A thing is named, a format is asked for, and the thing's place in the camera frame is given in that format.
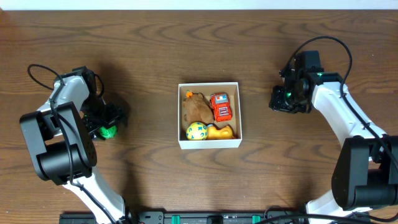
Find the green round toy disc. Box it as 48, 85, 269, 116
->
98, 126, 118, 139

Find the white cardboard box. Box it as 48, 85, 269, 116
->
178, 82, 243, 149

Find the red toy truck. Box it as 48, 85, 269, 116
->
210, 93, 233, 122

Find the orange duck toy blue cap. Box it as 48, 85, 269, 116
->
207, 124, 234, 140

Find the brown plush bear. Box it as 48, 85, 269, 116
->
182, 91, 214, 124

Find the yellow ball with blue letters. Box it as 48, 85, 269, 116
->
186, 122, 208, 141

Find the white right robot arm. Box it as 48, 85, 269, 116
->
269, 72, 397, 223

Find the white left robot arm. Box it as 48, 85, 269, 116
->
19, 67, 137, 223

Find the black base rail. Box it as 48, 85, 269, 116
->
58, 208, 308, 224

